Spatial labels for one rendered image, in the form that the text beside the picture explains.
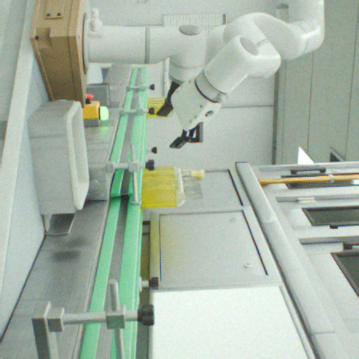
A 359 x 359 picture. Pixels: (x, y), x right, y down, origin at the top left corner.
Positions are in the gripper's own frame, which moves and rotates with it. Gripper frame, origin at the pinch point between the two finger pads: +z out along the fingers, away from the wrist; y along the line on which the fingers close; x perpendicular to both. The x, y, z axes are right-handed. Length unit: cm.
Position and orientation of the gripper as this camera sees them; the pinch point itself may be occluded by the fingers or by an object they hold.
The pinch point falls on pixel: (169, 128)
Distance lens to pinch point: 119.9
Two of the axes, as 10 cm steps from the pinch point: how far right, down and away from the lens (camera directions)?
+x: -7.4, 0.2, -6.7
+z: -5.7, 5.1, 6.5
